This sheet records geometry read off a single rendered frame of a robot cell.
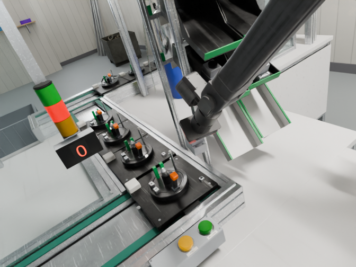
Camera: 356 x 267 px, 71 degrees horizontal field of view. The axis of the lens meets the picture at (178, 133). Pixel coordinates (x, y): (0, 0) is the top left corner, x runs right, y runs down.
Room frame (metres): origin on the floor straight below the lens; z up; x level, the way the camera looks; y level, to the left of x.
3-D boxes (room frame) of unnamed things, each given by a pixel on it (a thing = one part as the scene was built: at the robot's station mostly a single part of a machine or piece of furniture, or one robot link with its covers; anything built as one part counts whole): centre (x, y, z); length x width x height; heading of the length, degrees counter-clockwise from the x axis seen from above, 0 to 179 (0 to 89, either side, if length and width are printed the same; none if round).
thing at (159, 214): (0.65, 0.08, 0.96); 0.24 x 0.24 x 0.02; 25
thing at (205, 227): (0.45, 0.00, 0.96); 0.04 x 0.04 x 0.02
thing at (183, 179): (0.65, 0.08, 0.98); 0.14 x 0.14 x 0.02
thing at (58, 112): (0.68, 0.30, 1.34); 0.05 x 0.05 x 0.05
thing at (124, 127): (1.10, 0.30, 1.01); 0.24 x 0.24 x 0.13; 25
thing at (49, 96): (0.68, 0.30, 1.39); 0.05 x 0.05 x 0.05
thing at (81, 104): (2.18, -0.09, 0.92); 2.35 x 0.41 x 0.12; 115
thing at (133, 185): (0.70, 0.21, 0.97); 0.05 x 0.05 x 0.04; 25
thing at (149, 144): (0.88, 0.19, 1.01); 0.24 x 0.24 x 0.13; 25
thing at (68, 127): (0.68, 0.30, 1.29); 0.05 x 0.05 x 0.05
